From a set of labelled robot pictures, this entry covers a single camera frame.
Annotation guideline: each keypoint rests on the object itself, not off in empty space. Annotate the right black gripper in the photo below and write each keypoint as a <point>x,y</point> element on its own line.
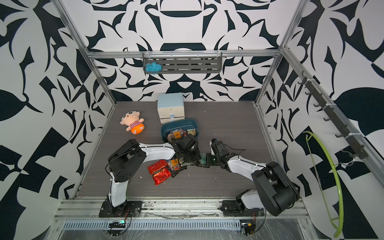
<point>207,162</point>

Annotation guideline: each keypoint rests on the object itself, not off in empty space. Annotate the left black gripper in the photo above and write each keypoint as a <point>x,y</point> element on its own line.
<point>197,155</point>

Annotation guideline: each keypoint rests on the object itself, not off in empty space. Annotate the yellow label tea bag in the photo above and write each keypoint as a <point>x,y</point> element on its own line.
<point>192,132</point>

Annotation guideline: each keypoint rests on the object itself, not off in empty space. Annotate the orange label tea bag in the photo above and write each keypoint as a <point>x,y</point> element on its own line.
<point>177,134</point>
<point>173,165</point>

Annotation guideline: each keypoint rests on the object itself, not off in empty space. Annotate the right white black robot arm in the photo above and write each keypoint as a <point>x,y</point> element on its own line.
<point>274,190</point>

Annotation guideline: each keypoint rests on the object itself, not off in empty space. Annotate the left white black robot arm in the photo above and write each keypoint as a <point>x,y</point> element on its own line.
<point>124,162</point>

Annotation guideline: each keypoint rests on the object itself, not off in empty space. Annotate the teal plastic storage box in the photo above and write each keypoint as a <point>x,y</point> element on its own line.
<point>186,124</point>

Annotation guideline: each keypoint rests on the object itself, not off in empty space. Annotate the black tea bag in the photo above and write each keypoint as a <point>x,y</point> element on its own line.
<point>177,171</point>

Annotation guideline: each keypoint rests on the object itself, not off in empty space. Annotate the upper red tea bag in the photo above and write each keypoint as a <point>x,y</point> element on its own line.
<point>157,166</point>

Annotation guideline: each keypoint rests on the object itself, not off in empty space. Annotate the red tea bag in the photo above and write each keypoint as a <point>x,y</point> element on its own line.
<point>161,176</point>
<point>157,166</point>

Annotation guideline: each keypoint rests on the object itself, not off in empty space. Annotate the lower red tea bag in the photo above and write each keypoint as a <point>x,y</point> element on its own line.
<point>161,176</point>

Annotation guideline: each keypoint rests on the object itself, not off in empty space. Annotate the white blue drawer cabinet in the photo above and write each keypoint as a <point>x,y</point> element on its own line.
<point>171,107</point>

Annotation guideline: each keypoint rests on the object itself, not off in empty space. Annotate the pink plush doll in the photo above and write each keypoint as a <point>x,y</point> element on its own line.
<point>134,122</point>

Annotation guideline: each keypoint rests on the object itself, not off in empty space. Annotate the right controller board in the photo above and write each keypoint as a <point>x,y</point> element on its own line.
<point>247,228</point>

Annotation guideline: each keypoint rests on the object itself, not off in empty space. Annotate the controller board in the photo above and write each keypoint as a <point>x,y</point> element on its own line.
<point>117,225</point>
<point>247,228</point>

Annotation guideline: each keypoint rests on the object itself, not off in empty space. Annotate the blue scrunchie bundle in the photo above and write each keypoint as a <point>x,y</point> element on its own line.
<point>153,68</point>

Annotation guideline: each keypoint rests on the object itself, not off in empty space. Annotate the left controller board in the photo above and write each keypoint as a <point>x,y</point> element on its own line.
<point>117,225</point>

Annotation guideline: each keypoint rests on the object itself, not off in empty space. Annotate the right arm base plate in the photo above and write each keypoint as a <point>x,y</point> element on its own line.
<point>235,208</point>

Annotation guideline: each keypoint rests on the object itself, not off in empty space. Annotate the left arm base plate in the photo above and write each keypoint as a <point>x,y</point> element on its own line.
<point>128,208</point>

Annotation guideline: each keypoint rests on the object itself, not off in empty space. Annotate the grey wall shelf rack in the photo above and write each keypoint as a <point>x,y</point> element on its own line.
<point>194,62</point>

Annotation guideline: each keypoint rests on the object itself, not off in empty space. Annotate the white cable duct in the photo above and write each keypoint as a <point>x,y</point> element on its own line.
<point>204,224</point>

